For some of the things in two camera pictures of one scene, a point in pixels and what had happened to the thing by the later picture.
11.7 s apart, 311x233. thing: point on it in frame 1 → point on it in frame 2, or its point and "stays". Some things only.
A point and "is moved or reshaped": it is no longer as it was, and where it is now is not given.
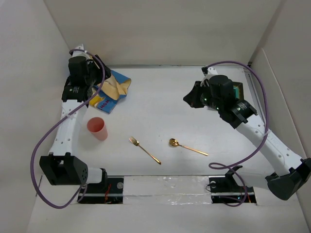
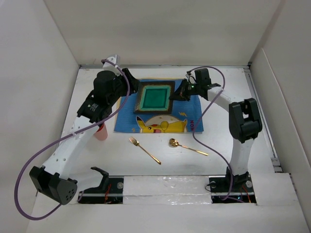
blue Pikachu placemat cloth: x=111 y=90 is moved or reshaped
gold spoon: x=174 y=142 stays
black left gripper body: x=95 y=74 → x=120 y=90
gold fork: x=136 y=142 stays
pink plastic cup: x=96 y=126 stays
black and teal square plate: x=238 y=91 → x=153 y=97
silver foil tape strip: x=166 y=190 stays
